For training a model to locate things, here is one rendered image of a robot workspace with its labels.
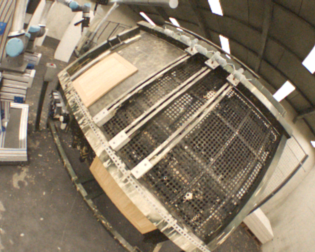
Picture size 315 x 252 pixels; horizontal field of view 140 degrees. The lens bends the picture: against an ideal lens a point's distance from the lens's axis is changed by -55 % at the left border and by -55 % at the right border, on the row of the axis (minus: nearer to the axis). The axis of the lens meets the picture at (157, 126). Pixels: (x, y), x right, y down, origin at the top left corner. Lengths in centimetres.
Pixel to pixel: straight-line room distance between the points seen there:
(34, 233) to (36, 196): 38
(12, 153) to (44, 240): 85
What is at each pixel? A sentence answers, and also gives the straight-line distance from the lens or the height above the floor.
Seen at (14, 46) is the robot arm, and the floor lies 121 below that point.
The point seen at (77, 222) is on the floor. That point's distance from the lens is 150.
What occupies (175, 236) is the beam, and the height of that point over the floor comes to 84.
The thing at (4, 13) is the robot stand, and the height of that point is 134.
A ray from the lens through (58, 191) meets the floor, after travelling 158.
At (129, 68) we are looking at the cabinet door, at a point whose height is 132.
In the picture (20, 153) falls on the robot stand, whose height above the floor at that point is 22.
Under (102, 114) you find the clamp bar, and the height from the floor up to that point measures 99.
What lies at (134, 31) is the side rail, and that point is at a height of 173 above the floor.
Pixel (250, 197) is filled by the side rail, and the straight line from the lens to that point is 102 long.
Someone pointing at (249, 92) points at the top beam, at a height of 184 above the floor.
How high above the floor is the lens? 145
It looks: 19 degrees down
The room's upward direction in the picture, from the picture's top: 40 degrees clockwise
